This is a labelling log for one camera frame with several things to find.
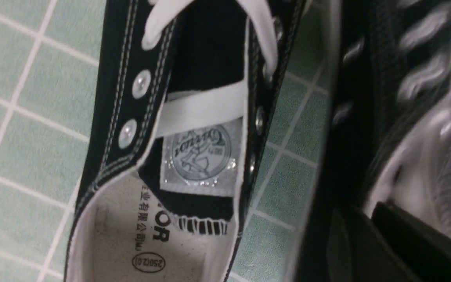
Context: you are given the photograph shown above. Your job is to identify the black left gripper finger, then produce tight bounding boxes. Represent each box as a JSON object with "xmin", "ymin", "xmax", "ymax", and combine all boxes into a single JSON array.
[{"xmin": 326, "ymin": 203, "xmax": 451, "ymax": 282}]

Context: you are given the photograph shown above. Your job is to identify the black canvas sneaker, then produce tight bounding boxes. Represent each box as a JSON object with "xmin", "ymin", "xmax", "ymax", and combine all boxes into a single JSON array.
[
  {"xmin": 283, "ymin": 0, "xmax": 451, "ymax": 282},
  {"xmin": 64, "ymin": 0, "xmax": 307, "ymax": 282}
]

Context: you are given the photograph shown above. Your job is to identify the green checkered tablecloth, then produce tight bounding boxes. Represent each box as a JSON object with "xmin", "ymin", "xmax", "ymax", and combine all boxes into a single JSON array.
[{"xmin": 0, "ymin": 0, "xmax": 328, "ymax": 282}]

